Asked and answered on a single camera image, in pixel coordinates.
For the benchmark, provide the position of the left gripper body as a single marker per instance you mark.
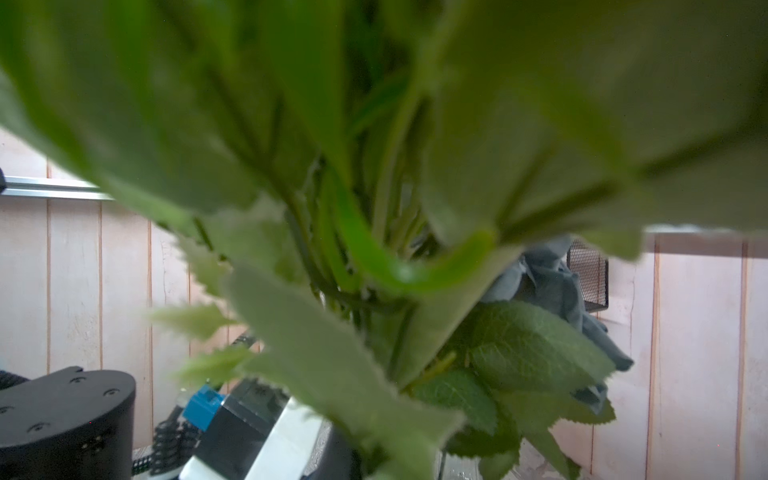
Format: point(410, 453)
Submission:
point(240, 426)

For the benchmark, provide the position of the blue rose bunch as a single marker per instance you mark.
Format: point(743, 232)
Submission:
point(527, 356)

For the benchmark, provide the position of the pastel purple flower bunch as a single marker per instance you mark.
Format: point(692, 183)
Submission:
point(350, 177)

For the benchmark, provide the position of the black mesh basket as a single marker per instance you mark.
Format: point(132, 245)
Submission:
point(592, 269)

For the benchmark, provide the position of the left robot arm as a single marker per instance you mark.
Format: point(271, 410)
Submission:
point(77, 424)

